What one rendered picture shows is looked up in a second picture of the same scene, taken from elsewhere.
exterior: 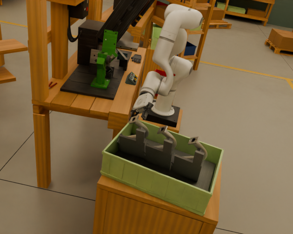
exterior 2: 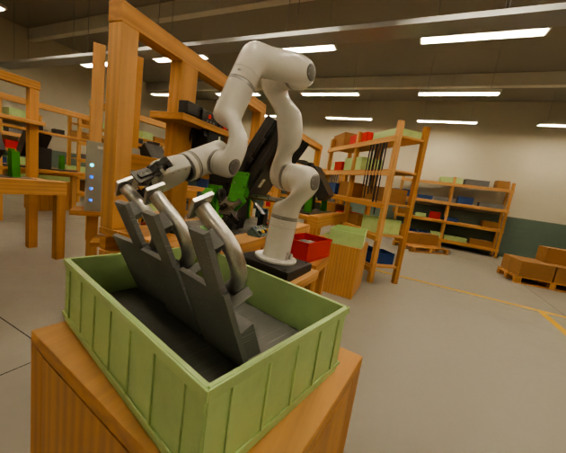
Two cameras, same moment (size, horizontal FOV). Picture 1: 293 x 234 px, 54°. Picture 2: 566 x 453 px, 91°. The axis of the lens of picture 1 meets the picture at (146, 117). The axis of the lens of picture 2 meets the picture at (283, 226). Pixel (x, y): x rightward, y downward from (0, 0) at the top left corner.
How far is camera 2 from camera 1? 1.21 m
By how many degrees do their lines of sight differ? 31
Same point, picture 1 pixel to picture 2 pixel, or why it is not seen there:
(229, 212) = not seen: outside the picture
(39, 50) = (112, 154)
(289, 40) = (533, 265)
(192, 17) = (290, 57)
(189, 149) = (279, 306)
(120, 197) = (55, 377)
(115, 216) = (50, 438)
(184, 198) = (156, 401)
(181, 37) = (287, 113)
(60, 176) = not seen: hidden behind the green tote
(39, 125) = not seen: hidden behind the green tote
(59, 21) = (172, 147)
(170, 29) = (241, 59)
